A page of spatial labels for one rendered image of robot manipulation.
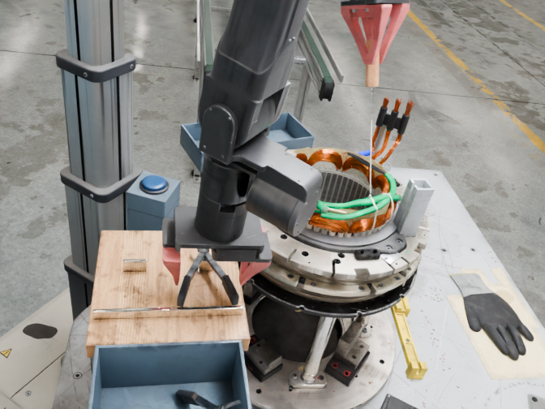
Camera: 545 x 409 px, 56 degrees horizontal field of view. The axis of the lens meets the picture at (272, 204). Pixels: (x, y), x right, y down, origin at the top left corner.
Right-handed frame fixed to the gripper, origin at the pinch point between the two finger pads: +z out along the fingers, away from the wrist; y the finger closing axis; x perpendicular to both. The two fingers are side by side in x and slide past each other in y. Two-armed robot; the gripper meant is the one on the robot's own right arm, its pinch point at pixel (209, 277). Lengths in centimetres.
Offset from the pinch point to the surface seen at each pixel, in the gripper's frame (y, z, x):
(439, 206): 72, 31, 54
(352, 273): 19.2, -1.3, -0.3
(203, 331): -1.1, 2.1, -6.7
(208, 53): 16, 39, 156
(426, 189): 30.1, -10.3, 7.7
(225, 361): 1.9, 5.7, -8.7
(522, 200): 210, 109, 158
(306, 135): 24.1, 4.6, 43.1
